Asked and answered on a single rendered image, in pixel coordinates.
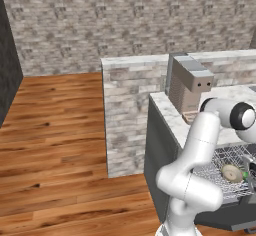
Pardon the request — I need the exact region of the beige bowl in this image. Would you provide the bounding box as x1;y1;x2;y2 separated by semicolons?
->
221;164;245;184

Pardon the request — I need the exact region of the wire dishwasher rack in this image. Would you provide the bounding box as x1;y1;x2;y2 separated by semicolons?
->
192;143;256;205

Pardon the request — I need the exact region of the brown and grey coffee machine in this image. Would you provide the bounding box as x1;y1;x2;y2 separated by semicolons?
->
165;52;215;125

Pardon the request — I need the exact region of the dark grey dishwasher door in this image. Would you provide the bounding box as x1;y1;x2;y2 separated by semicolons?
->
194;198;256;233

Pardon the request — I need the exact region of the dark grey counter cabinet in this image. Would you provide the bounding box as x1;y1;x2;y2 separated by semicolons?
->
143;94;184;224

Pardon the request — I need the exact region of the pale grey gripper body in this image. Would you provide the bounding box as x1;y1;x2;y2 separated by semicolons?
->
242;153;256;194

